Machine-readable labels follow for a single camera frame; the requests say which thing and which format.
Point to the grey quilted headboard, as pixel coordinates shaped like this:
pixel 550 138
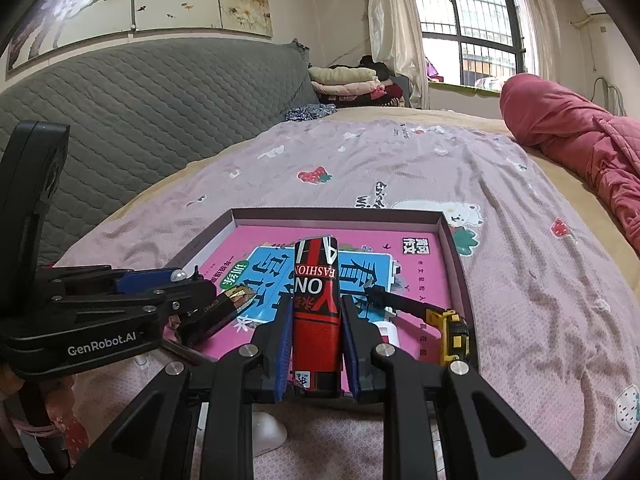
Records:
pixel 150 110

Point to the barred window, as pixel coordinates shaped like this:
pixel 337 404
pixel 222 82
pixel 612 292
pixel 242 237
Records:
pixel 470 20

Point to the floral wall painting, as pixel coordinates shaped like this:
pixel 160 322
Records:
pixel 150 0

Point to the cream curtain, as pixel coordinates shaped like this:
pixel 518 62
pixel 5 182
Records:
pixel 395 25
pixel 535 15

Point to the yellow black tape measure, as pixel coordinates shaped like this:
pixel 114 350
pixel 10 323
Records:
pixel 452 340

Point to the shallow grey cardboard box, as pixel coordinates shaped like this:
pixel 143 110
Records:
pixel 445 240

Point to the white earbud case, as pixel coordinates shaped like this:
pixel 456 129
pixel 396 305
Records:
pixel 267 435

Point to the pink printed bed sheet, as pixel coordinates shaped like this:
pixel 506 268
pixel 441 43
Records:
pixel 525 285

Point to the black and gold rectangular case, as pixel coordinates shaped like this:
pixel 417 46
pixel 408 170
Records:
pixel 220 312

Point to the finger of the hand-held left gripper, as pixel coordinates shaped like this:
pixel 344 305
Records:
pixel 145 280
pixel 185 295

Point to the pink and blue book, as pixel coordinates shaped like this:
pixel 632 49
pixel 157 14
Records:
pixel 310 235

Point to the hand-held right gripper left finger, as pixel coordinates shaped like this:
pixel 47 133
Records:
pixel 285 345

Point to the red and black can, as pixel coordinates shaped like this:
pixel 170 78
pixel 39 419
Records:
pixel 315 330

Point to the pink quilt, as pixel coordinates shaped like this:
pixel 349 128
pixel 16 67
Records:
pixel 565 115

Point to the dark patterned cloth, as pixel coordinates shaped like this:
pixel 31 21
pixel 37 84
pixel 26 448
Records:
pixel 310 112

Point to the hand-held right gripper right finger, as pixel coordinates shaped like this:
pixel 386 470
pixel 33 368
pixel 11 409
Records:
pixel 350 350

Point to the white air conditioner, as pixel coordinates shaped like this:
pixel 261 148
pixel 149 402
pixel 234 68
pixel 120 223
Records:
pixel 594 4

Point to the folded cloth on windowsill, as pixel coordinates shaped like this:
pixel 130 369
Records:
pixel 490 84

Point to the pile of folded clothes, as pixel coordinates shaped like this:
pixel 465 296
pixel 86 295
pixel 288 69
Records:
pixel 350 85

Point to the white metal rack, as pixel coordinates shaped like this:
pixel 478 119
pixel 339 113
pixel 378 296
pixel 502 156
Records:
pixel 610 92

